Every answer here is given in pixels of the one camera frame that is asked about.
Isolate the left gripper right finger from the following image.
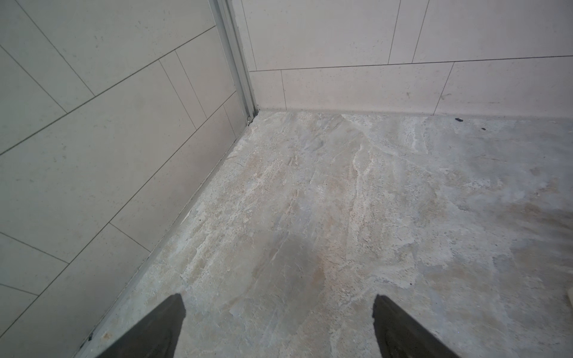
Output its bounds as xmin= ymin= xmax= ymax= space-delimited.
xmin=372 ymin=295 xmax=459 ymax=358

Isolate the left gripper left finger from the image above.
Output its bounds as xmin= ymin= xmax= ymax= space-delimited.
xmin=98 ymin=293 xmax=186 ymax=358

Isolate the left corner metal profile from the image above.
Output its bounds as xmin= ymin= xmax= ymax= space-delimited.
xmin=210 ymin=0 xmax=259 ymax=125

